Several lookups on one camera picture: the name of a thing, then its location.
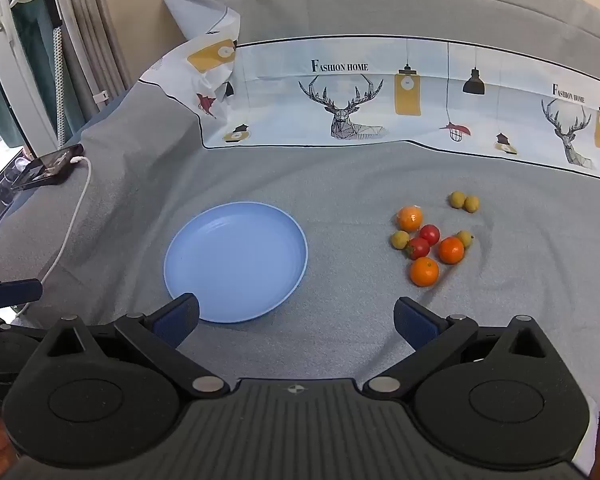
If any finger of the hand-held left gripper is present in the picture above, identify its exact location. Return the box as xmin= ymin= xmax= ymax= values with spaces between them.
xmin=0 ymin=278 xmax=44 ymax=309

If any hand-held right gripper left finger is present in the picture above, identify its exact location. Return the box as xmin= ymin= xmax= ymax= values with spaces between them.
xmin=40 ymin=292 xmax=231 ymax=401

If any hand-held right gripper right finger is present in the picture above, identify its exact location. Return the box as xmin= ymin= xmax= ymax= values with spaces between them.
xmin=363 ymin=296 xmax=556 ymax=401

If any small orange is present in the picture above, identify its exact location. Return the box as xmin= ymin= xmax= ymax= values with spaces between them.
xmin=438 ymin=236 xmax=466 ymax=265
xmin=409 ymin=256 xmax=440 ymax=288

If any blue round plate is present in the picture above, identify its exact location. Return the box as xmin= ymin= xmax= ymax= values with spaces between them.
xmin=163 ymin=201 xmax=309 ymax=324

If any plastic-wrapped orange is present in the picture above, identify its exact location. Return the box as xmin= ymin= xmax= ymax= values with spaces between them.
xmin=395 ymin=205 xmax=424 ymax=233

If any black smartphone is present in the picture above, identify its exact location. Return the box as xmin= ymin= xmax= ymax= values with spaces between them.
xmin=11 ymin=144 xmax=84 ymax=191

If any dark green garment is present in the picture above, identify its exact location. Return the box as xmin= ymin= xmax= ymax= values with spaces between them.
xmin=0 ymin=0 xmax=81 ymax=146

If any deer-print bed sheet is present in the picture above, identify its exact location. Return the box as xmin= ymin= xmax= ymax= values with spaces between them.
xmin=140 ymin=0 xmax=600 ymax=184

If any grey curtain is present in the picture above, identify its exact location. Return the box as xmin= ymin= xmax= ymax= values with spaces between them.
xmin=55 ymin=0 xmax=131 ymax=111

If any white charging cable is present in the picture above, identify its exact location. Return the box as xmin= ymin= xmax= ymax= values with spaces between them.
xmin=12 ymin=156 xmax=93 ymax=316

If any white window frame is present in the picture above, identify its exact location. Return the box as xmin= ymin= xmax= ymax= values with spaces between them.
xmin=0 ymin=0 xmax=61 ymax=151

